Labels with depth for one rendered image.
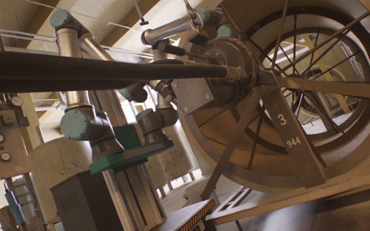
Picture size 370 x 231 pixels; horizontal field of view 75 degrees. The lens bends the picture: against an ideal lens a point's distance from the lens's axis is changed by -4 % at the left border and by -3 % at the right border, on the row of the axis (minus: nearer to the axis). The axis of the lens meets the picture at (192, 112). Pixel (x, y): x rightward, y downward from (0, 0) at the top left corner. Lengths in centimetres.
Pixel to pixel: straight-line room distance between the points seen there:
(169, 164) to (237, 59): 702
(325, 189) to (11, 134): 237
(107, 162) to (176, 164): 652
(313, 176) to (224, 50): 96
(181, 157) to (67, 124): 675
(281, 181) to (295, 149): 38
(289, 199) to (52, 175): 462
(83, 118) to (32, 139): 887
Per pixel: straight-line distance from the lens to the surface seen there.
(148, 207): 186
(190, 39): 103
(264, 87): 166
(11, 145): 249
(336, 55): 1210
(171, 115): 195
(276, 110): 161
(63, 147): 553
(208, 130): 236
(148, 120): 183
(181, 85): 80
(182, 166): 790
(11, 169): 243
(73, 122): 133
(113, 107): 193
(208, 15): 148
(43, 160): 560
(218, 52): 103
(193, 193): 269
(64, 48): 151
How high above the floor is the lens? 63
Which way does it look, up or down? 10 degrees up
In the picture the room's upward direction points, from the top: 24 degrees counter-clockwise
